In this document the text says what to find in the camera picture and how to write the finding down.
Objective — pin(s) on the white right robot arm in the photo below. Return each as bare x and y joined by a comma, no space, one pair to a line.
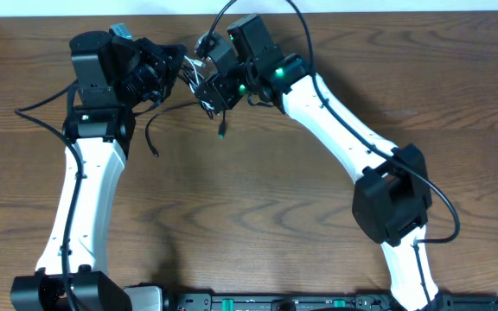
390,200

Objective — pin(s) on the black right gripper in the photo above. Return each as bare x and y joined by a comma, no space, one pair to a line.
222,97

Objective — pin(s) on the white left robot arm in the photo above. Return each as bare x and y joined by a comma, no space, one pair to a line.
114,73

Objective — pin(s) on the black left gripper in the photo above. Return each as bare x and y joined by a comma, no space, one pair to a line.
158,57

